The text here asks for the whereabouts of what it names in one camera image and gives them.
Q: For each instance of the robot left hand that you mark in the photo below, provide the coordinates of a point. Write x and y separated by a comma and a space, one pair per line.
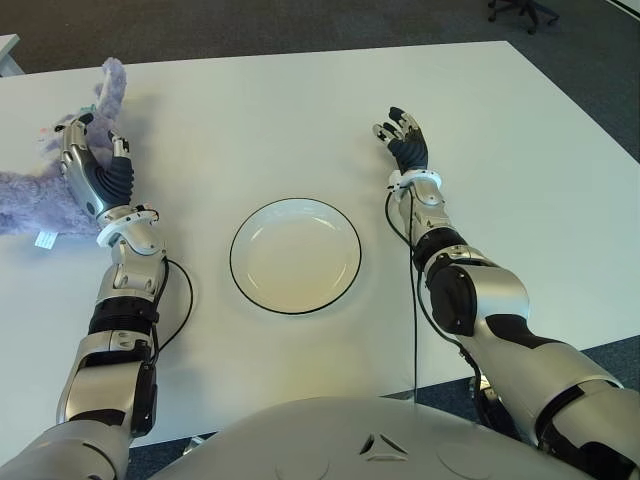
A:
102, 185

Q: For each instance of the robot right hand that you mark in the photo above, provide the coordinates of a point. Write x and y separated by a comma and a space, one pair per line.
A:
412, 150

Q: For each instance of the purple plush bunny doll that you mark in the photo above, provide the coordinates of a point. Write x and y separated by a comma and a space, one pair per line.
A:
40, 200

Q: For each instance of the robot right arm silver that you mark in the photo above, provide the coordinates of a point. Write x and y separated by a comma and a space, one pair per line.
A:
500, 300

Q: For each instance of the robot left arm silver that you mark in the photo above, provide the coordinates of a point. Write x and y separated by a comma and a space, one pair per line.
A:
120, 320

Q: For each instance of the white plate black rim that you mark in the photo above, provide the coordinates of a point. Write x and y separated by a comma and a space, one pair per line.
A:
296, 256

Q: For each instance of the black office chair base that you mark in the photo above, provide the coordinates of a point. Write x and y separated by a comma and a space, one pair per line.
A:
522, 11

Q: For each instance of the silver robot torso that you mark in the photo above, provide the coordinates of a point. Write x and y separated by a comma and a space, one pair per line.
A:
350, 440

